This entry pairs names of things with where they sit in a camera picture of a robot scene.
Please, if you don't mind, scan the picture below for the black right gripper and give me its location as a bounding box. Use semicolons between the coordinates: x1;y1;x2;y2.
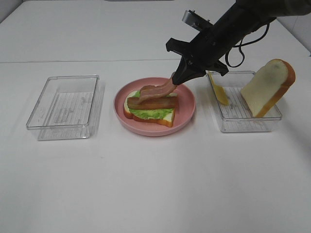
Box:
166;7;267;85

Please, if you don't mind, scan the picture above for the dark brown bacon strip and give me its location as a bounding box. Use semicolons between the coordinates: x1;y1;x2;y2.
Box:
124;96;178;110

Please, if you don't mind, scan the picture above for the pink bacon strip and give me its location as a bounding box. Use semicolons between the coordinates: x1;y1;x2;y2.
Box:
138;72;177;103

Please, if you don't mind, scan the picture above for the yellow cheese slice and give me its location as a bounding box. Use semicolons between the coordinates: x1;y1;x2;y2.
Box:
208;71;229;105

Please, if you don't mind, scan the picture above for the bread slice from tray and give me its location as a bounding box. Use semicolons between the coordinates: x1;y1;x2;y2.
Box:
123;91;179;127

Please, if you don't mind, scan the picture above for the green lettuce leaf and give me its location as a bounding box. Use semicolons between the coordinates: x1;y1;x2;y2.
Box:
123;91;175;121

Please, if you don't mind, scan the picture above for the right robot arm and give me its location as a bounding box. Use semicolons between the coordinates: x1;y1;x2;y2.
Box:
166;0;311;85

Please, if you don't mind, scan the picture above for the pink round plate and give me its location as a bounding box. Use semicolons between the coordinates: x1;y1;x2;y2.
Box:
114;77;196;136

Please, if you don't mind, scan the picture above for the right clear plastic tray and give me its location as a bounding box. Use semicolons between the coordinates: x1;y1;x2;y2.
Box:
207;71;282;133

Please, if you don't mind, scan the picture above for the clear plastic tray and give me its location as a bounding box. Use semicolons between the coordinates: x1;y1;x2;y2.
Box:
26;75;104;141
207;71;282;133

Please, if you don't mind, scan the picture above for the bread slice in right tray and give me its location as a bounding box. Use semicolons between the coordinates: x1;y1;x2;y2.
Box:
241;59;296;118

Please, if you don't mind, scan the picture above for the left clear plastic tray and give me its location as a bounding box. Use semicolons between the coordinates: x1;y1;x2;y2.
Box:
26;75;104;141

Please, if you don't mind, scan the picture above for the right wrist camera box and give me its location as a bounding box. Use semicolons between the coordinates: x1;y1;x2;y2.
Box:
182;10;213;32

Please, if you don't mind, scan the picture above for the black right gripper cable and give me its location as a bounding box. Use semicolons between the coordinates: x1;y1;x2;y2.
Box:
225;17;272;68

